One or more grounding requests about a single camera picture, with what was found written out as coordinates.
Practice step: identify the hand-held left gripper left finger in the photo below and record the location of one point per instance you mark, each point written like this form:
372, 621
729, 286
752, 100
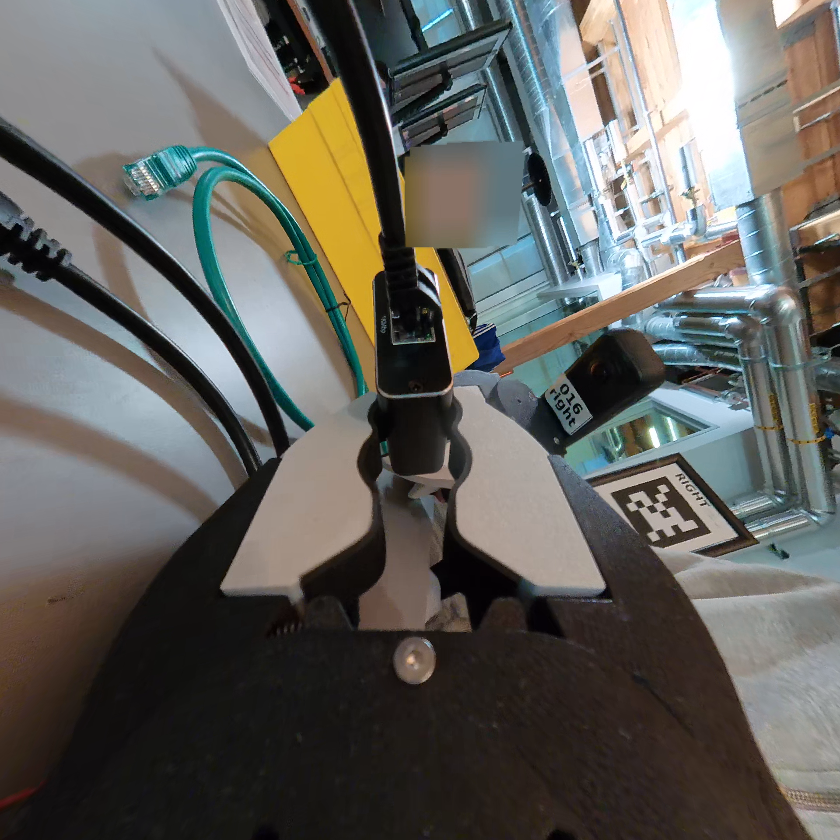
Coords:
308, 512

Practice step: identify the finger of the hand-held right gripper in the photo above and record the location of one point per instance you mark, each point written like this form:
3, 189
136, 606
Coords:
397, 577

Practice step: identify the person's right forearm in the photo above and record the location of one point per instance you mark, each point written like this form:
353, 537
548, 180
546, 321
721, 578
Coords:
754, 656

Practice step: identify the wooden beam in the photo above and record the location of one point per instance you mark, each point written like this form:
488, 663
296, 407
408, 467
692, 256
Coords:
623, 305

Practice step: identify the black monitor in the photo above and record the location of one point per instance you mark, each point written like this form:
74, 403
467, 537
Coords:
453, 56

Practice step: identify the white printed paper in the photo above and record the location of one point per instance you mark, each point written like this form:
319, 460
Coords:
262, 59

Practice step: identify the black network splitter box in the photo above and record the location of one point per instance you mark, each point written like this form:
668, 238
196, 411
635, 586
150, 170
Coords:
413, 420

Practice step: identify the yellow plastic bin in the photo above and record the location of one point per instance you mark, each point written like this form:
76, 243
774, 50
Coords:
328, 164

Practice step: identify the silver metal ducts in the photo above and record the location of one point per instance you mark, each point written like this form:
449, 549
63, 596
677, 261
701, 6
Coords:
774, 367

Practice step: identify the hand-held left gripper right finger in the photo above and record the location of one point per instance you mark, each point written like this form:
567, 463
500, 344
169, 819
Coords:
525, 512

